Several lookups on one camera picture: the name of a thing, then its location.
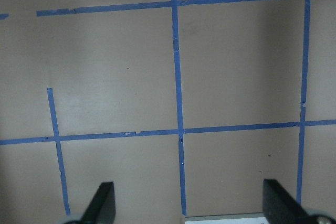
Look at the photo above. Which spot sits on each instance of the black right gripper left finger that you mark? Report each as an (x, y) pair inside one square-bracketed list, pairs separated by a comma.
[(102, 206)]

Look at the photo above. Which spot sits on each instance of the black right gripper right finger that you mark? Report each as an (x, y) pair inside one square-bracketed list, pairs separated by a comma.
[(279, 206)]

